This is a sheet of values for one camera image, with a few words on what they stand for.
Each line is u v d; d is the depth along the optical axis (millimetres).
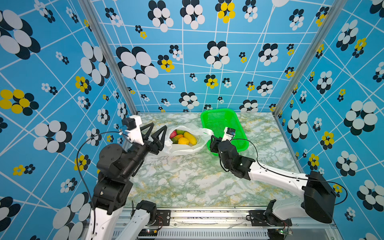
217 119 1154
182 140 961
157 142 470
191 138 988
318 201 398
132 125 433
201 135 834
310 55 849
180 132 1019
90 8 694
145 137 473
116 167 377
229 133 666
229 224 723
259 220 719
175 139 990
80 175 368
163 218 725
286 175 472
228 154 576
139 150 459
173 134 1019
